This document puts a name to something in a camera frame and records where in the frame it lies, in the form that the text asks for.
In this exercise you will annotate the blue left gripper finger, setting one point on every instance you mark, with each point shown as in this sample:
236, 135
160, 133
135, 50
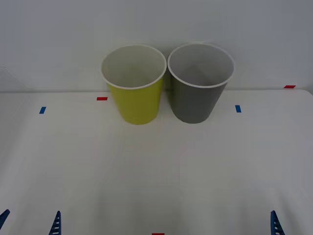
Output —
5, 215
56, 226

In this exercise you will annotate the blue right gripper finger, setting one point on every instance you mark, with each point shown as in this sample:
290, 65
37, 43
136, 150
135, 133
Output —
276, 226

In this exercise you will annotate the yellow-green plastic bin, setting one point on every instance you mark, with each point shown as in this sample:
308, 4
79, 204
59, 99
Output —
137, 105

